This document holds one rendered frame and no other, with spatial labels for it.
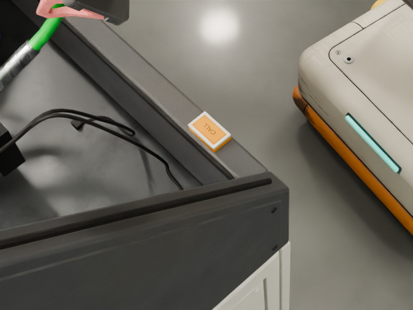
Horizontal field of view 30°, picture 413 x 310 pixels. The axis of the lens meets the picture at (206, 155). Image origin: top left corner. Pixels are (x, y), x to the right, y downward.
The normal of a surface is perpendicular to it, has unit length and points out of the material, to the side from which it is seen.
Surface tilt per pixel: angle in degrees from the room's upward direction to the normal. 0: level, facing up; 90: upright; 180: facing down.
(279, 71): 0
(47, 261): 90
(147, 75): 0
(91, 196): 0
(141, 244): 90
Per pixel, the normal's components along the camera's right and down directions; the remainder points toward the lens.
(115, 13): 0.69, -0.23
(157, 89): -0.08, -0.51
